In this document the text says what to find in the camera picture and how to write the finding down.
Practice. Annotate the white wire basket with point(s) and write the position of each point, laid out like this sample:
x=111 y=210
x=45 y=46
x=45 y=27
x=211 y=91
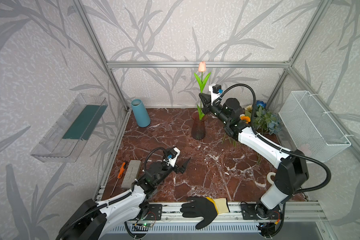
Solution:
x=307 y=122

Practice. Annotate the pink tulip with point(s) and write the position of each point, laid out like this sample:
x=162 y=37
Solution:
x=202 y=81

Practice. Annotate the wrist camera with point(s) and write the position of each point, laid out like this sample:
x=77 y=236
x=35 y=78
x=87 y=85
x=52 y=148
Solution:
x=216 y=92
x=171 y=156

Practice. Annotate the pink object in basket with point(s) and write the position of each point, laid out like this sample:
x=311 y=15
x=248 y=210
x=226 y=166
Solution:
x=306 y=150

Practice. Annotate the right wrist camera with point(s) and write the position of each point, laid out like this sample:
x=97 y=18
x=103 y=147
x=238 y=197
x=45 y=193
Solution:
x=216 y=92

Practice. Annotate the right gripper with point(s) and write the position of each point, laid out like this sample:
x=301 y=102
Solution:
x=209 y=104

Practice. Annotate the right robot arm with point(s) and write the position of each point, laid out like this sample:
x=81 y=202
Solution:
x=292 y=170

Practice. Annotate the teal ceramic vase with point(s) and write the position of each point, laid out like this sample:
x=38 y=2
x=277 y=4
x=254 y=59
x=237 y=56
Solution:
x=141 y=115

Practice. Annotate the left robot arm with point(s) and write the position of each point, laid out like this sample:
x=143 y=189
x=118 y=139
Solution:
x=92 y=220

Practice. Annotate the grey sharpening stone block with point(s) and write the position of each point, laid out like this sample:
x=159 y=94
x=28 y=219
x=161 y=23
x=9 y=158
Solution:
x=132 y=173

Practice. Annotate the black and yellow work glove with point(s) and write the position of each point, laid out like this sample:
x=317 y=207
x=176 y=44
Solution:
x=207 y=208

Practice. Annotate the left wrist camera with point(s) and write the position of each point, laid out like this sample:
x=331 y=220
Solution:
x=171 y=156

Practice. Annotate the orange handled screwdriver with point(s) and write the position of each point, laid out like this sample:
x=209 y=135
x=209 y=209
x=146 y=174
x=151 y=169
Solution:
x=119 y=177

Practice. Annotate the pink glass vase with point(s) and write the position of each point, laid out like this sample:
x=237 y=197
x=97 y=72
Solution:
x=198 y=131

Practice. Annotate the white tape roll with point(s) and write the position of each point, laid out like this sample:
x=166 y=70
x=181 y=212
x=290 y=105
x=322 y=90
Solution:
x=270 y=177

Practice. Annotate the orange marigold flower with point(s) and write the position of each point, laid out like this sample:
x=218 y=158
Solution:
x=245 y=118

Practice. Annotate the blue green flower bouquet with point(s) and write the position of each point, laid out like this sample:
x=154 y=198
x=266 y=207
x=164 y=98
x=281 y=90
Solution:
x=265 y=121

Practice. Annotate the clear acrylic wall shelf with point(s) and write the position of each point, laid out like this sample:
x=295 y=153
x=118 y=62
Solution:
x=67 y=138

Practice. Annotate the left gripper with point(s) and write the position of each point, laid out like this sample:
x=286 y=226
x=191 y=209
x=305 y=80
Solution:
x=176 y=164

